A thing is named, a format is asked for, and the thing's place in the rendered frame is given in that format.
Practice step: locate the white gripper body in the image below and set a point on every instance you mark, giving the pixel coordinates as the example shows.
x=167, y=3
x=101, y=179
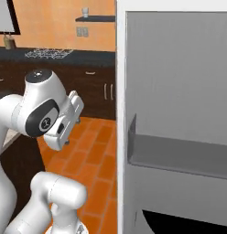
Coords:
x=75, y=102

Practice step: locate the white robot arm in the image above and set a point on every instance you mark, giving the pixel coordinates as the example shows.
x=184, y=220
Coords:
x=14, y=115

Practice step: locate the dark brown cupboard run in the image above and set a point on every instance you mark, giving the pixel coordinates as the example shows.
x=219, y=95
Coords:
x=91, y=91

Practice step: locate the dark brown counter cabinet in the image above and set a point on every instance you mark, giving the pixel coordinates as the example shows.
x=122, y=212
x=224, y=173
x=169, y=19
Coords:
x=25, y=164

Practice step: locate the brown bottle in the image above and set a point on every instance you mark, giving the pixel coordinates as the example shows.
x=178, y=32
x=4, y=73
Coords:
x=9, y=42

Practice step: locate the pale glass cup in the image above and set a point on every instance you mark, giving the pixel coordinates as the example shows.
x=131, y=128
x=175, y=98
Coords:
x=85, y=12

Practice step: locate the grey door shelf bin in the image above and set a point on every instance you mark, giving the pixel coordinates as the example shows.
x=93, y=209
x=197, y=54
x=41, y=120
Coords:
x=179, y=155

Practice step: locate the black framed window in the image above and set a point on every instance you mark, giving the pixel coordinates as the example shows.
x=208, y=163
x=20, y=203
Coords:
x=7, y=15

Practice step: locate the grey wall socket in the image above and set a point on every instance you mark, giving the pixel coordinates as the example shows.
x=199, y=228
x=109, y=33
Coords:
x=82, y=31

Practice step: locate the dark wall shelf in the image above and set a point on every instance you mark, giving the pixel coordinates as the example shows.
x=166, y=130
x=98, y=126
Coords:
x=95, y=18

